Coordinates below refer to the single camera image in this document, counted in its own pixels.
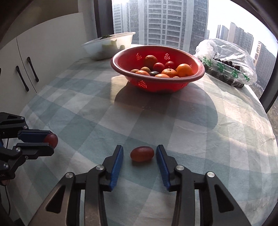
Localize dark window frame post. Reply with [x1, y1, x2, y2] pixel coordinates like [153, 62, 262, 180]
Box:
[93, 0, 114, 42]

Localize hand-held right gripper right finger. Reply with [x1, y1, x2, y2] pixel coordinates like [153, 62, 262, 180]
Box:
[156, 144, 252, 226]

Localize white cabinet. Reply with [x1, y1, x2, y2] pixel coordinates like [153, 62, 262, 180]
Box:
[0, 12, 88, 115]

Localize large mandarin with stem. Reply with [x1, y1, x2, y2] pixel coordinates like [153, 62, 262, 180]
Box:
[161, 68, 178, 78]

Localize green leafy vegetables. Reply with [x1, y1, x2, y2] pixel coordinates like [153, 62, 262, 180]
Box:
[100, 34, 126, 51]

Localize oval red grape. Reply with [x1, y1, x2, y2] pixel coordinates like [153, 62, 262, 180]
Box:
[130, 146, 155, 162]

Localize round red grape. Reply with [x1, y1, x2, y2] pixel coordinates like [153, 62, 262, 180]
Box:
[44, 134, 59, 149]

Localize black cabinet handle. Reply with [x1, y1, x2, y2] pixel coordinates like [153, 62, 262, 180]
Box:
[16, 66, 29, 92]
[27, 57, 39, 82]

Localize clear plastic bag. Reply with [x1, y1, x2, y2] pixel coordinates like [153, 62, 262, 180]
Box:
[195, 38, 258, 87]

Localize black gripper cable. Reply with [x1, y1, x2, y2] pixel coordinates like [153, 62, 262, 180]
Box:
[3, 184, 12, 219]

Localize red plastic colander basket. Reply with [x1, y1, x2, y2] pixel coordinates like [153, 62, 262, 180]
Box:
[110, 46, 206, 93]

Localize white plastic basin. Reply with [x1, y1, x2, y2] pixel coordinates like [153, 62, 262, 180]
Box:
[81, 32, 136, 60]

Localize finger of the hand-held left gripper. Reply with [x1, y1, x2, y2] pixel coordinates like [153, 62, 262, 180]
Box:
[0, 112, 52, 142]
[0, 142, 55, 174]

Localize smooth small orange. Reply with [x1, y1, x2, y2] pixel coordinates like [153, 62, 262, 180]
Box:
[176, 63, 194, 77]

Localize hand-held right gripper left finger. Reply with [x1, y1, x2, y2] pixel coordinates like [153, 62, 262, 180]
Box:
[30, 144, 124, 226]

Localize pile of dark cherries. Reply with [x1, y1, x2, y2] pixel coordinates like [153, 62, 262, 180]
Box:
[206, 58, 245, 88]

